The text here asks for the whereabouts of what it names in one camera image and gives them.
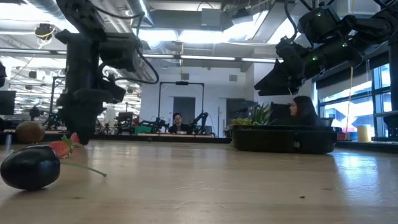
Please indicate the person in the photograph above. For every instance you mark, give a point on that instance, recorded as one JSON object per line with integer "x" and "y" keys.
{"x": 178, "y": 124}
{"x": 306, "y": 112}

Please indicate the small red toy strawberry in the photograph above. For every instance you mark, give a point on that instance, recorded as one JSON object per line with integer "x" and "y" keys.
{"x": 59, "y": 148}

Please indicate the black desk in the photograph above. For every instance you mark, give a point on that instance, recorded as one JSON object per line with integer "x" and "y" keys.
{"x": 387, "y": 124}

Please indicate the potted succulent plant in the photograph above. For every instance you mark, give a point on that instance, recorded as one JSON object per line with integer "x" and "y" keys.
{"x": 259, "y": 116}

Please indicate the black flat monitor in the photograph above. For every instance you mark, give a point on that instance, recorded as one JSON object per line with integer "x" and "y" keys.
{"x": 7, "y": 102}
{"x": 280, "y": 113}

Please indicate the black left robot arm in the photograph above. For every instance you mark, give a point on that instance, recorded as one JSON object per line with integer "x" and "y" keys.
{"x": 81, "y": 62}

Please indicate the brown kiwi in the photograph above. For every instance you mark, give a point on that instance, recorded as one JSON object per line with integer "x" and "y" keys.
{"x": 30, "y": 132}

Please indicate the pink toy fruit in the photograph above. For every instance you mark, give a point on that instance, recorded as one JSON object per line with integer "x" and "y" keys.
{"x": 74, "y": 138}

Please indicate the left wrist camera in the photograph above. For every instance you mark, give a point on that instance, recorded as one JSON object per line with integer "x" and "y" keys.
{"x": 113, "y": 90}

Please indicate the black cherry with green stem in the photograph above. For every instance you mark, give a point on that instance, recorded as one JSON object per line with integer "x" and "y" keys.
{"x": 31, "y": 168}

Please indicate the green box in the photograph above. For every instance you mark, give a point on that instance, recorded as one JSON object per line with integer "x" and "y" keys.
{"x": 143, "y": 130}

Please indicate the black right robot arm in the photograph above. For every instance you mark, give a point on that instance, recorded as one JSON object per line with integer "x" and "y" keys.
{"x": 342, "y": 53}

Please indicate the black plastic tupperware container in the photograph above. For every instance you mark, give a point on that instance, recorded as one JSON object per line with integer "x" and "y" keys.
{"x": 264, "y": 140}

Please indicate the long ceiling light strip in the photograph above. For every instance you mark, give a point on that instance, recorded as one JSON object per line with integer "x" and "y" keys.
{"x": 205, "y": 58}

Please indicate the black camera gantry frame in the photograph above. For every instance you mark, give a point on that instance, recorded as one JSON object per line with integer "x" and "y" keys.
{"x": 53, "y": 93}
{"x": 182, "y": 83}

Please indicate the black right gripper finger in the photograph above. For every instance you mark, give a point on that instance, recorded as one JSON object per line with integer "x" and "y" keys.
{"x": 276, "y": 82}

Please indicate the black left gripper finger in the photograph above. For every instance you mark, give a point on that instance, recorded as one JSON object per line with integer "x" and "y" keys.
{"x": 84, "y": 135}

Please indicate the black pole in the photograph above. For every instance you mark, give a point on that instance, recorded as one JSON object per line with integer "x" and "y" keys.
{"x": 392, "y": 77}

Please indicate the yellow cylinder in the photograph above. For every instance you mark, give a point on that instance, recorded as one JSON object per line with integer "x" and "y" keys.
{"x": 363, "y": 133}

